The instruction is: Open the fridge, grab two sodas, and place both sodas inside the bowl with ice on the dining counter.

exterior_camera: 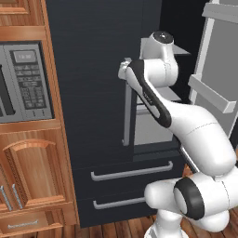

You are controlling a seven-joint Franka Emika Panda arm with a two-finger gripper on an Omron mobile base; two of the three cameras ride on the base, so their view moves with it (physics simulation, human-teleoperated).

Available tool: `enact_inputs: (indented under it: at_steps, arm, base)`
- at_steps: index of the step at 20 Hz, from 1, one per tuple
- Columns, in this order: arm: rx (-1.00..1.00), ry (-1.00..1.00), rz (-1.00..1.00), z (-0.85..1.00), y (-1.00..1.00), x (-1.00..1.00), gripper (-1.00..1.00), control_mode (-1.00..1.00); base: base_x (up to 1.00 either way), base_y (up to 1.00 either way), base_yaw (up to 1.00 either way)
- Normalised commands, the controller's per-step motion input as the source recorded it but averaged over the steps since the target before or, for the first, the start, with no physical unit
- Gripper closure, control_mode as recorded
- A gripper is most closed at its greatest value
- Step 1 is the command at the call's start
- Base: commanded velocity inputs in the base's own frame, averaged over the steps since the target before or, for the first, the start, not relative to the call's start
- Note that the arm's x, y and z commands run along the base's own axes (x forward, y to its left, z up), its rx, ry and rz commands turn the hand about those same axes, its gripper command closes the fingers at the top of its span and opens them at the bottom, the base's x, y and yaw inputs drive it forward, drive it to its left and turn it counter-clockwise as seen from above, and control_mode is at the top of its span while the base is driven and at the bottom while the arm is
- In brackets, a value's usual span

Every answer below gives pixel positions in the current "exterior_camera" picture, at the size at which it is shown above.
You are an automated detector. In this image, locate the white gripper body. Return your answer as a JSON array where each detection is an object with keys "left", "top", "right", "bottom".
[{"left": 117, "top": 59, "right": 133, "bottom": 82}]

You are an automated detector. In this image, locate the black fridge door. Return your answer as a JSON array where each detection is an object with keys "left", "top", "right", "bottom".
[{"left": 46, "top": 0, "right": 147, "bottom": 171}]

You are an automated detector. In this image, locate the black fridge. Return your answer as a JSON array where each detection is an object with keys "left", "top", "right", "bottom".
[{"left": 46, "top": 0, "right": 238, "bottom": 230}]

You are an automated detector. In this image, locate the grey fridge shelf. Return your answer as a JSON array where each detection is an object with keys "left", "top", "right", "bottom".
[{"left": 139, "top": 37, "right": 192, "bottom": 60}]

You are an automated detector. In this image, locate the pale grey fridge crisper drawer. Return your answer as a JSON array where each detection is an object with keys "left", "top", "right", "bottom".
[{"left": 134, "top": 104, "right": 180, "bottom": 147}]

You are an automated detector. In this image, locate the white fridge door bin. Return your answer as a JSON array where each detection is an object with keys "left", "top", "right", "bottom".
[
  {"left": 187, "top": 73, "right": 237, "bottom": 114},
  {"left": 201, "top": 1, "right": 238, "bottom": 25}
]

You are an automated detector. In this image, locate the open fridge door white inside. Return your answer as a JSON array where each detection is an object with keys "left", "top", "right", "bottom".
[{"left": 187, "top": 0, "right": 238, "bottom": 162}]

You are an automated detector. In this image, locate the tall black fridge drawer front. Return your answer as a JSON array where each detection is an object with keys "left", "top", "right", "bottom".
[{"left": 71, "top": 153, "right": 188, "bottom": 201}]

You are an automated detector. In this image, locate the low black fridge drawer front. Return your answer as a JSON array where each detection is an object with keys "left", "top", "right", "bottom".
[{"left": 75, "top": 193, "right": 160, "bottom": 230}]

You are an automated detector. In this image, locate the grey microwave oven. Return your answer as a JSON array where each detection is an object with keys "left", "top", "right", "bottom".
[{"left": 0, "top": 41, "right": 55, "bottom": 125}]

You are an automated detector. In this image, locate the wooden cupboard unit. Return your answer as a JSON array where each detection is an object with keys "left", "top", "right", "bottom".
[{"left": 0, "top": 0, "right": 81, "bottom": 238}]

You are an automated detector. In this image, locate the arched wooden cupboard door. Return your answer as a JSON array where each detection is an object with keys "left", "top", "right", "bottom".
[{"left": 3, "top": 139, "right": 68, "bottom": 209}]

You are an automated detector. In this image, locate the wooden drawer front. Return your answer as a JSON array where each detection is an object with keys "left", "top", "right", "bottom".
[{"left": 0, "top": 209, "right": 65, "bottom": 237}]

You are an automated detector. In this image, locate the grey vertical fridge door handle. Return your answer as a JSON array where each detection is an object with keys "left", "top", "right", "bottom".
[{"left": 122, "top": 57, "right": 134, "bottom": 148}]

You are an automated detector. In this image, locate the long grey fridge drawer handle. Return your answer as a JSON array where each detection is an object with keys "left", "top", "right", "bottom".
[{"left": 90, "top": 160, "right": 174, "bottom": 182}]

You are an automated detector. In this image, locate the short grey fridge drawer handle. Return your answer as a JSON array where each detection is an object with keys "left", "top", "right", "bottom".
[{"left": 92, "top": 196, "right": 147, "bottom": 211}]

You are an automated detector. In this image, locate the silver cupboard door handle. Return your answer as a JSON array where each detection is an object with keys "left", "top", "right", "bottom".
[
  {"left": 0, "top": 184, "right": 13, "bottom": 212},
  {"left": 10, "top": 182, "right": 24, "bottom": 210}
]

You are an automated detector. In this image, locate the silver drawer handle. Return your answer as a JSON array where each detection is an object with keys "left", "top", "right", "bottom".
[{"left": 7, "top": 218, "right": 40, "bottom": 231}]

